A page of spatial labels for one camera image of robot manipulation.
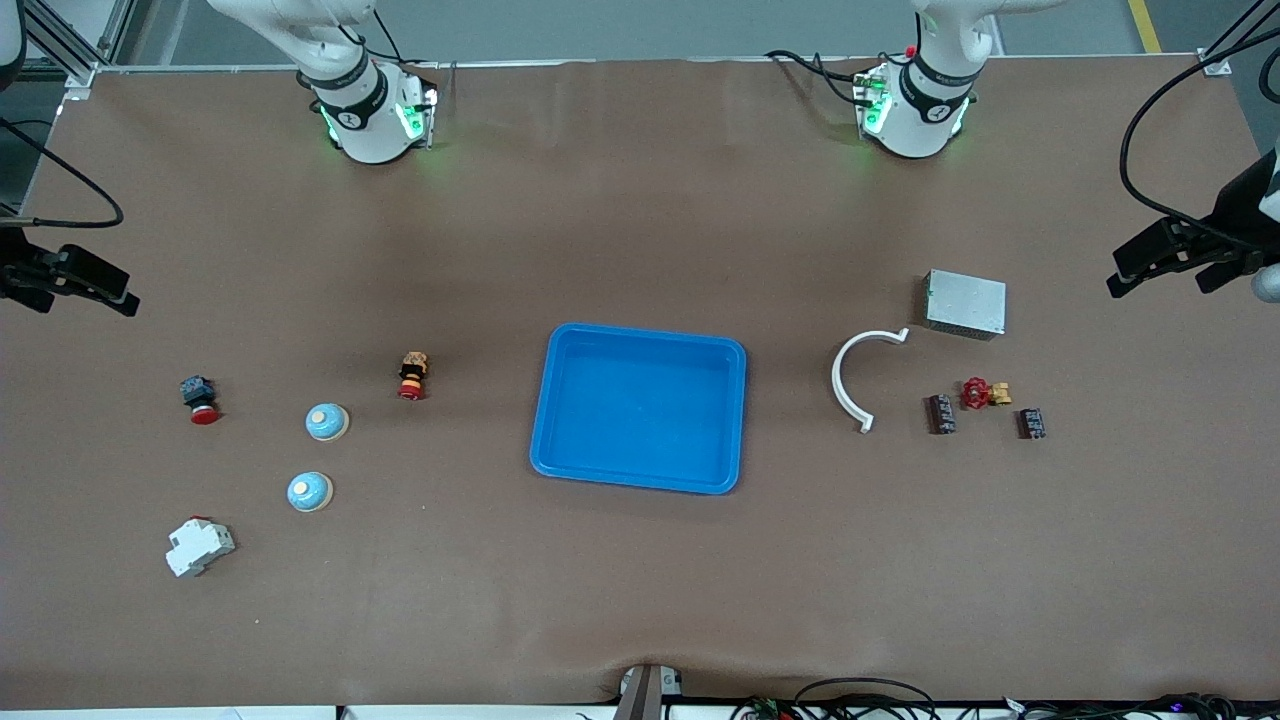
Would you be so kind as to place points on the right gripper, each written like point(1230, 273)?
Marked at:
point(22, 274)

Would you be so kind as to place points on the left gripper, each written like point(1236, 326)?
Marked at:
point(1237, 212)

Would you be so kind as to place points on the dark terminal block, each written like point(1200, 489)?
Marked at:
point(1031, 424)

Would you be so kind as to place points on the black electrolytic capacitor block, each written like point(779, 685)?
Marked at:
point(941, 414)

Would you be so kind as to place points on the blue dome call bell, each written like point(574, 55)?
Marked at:
point(309, 495)
point(327, 425)

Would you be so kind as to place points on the blue plastic tray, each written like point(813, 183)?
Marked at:
point(640, 420)

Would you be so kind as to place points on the red emergency stop button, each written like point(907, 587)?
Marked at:
point(198, 392)

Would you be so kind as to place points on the silver metal box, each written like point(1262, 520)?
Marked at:
point(965, 303)

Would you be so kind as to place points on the white circuit breaker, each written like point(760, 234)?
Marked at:
point(198, 548)

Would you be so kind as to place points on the red yellow push button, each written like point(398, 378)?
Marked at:
point(412, 372)

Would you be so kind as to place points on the white curved plastic clamp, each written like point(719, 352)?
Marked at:
point(836, 385)

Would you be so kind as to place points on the brown table cover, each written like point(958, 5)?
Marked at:
point(640, 600)

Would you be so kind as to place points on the aluminium frame post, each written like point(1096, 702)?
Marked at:
point(1215, 66)
point(82, 80)

